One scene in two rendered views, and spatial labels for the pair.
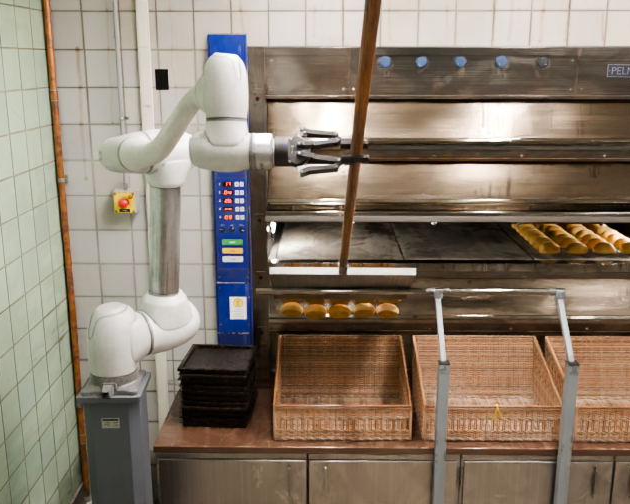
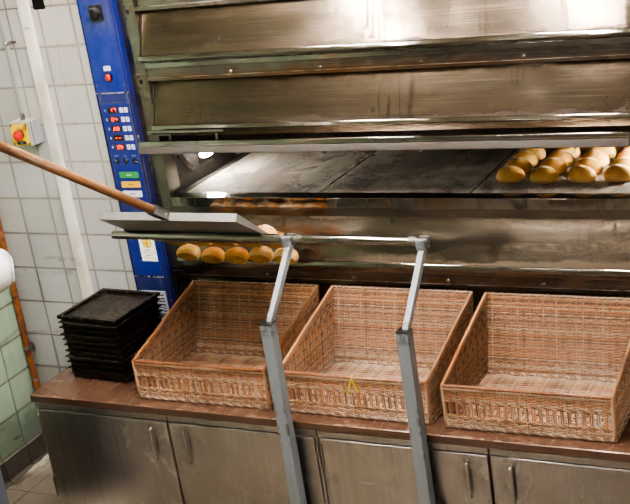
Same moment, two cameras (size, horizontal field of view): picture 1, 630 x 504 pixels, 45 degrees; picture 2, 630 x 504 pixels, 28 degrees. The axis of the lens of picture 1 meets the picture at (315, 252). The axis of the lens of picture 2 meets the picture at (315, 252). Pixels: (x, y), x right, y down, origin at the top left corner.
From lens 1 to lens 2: 2.55 m
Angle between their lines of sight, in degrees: 28
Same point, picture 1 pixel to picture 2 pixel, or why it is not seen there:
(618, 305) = (576, 254)
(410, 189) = (299, 109)
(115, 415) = not seen: outside the picture
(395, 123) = (270, 30)
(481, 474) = (341, 455)
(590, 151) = (504, 51)
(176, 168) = not seen: outside the picture
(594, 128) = (501, 21)
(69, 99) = not seen: outside the picture
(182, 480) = (61, 432)
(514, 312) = (444, 260)
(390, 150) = (271, 62)
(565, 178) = (480, 87)
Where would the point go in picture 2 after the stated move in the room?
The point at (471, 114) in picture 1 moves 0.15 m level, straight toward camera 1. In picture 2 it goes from (354, 12) to (327, 22)
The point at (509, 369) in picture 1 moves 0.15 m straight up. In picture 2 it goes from (441, 332) to (436, 293)
